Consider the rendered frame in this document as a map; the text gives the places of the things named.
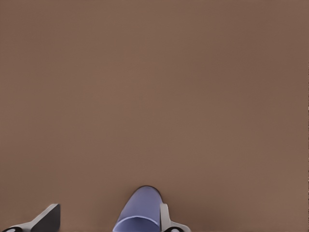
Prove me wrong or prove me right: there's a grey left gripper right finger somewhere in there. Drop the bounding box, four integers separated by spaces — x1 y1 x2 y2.
159 203 192 232

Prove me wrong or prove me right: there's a blue cup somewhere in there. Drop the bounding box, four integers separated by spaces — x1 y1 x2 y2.
112 185 165 232

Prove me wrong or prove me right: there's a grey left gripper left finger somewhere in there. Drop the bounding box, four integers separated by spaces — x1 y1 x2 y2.
0 203 61 232

